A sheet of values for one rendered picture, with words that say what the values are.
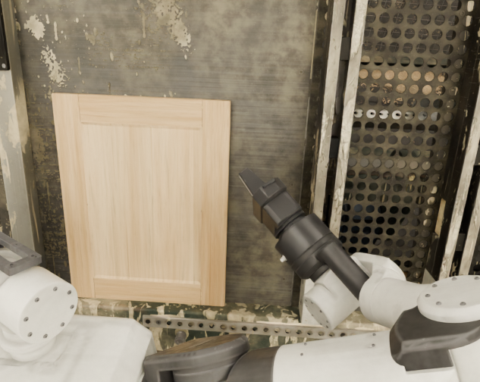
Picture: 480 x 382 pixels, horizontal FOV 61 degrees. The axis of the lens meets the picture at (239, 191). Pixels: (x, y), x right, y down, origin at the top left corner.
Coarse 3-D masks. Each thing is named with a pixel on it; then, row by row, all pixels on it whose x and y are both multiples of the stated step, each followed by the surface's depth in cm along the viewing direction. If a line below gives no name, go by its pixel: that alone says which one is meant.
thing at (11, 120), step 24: (0, 72) 81; (0, 96) 83; (24, 96) 86; (0, 120) 84; (24, 120) 87; (0, 144) 86; (24, 144) 87; (24, 168) 88; (24, 192) 89; (24, 216) 91; (24, 240) 93
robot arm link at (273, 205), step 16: (256, 192) 65; (272, 192) 64; (256, 208) 68; (272, 208) 65; (288, 208) 65; (272, 224) 67; (288, 224) 66; (304, 224) 64; (320, 224) 65; (288, 240) 64; (304, 240) 63; (288, 256) 64
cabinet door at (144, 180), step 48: (96, 96) 84; (144, 96) 85; (96, 144) 87; (144, 144) 87; (192, 144) 86; (96, 192) 91; (144, 192) 90; (192, 192) 90; (96, 240) 95; (144, 240) 94; (192, 240) 93; (96, 288) 98; (144, 288) 98; (192, 288) 97
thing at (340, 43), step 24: (336, 0) 71; (360, 0) 71; (336, 24) 72; (360, 24) 72; (336, 48) 73; (360, 48) 73; (336, 72) 75; (336, 96) 79; (336, 120) 81; (336, 144) 79; (312, 168) 87; (336, 168) 81; (312, 192) 85; (336, 192) 82; (336, 216) 83
